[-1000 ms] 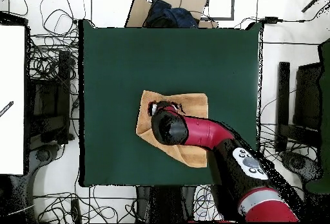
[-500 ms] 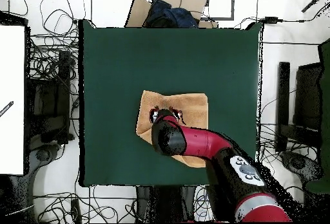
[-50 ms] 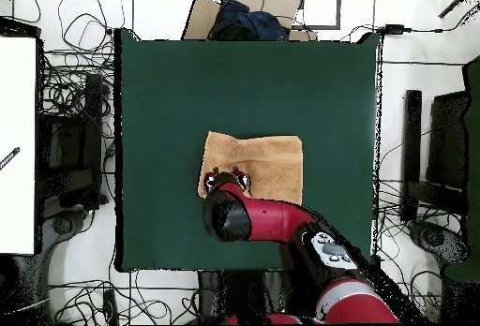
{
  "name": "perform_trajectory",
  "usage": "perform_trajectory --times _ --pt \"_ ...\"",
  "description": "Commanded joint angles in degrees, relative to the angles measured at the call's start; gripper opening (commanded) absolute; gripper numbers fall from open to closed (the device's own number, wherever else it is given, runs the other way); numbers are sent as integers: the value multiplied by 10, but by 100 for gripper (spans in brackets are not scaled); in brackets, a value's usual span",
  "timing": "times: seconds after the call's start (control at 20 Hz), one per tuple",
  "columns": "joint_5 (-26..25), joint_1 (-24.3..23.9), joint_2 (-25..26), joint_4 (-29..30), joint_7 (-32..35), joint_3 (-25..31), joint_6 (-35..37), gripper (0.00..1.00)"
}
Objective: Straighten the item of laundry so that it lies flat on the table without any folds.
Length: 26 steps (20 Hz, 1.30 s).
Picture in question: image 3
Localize orange-brown terry towel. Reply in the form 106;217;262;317
197;130;304;206

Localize black flat panel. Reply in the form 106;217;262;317
427;90;471;193

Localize white flat panel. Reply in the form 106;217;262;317
0;35;39;256

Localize dark green table cloth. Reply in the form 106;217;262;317
113;27;384;274

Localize dark blue garment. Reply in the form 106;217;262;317
208;0;291;42

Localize brown cardboard box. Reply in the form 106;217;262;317
181;0;319;42

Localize black equipment stand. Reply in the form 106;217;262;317
38;72;113;212

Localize grey round base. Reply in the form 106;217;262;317
407;219;471;266
40;208;90;253

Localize black power adapter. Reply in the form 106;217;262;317
383;22;406;36

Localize black tripod leg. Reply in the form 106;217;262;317
437;0;480;21

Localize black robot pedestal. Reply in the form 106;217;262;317
197;270;286;324

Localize tangled black cables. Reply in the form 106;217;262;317
39;0;128;118
375;178;465;324
47;268;201;326

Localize black rectangular frame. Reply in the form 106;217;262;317
286;0;343;32

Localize black upright post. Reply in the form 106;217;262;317
399;89;424;223

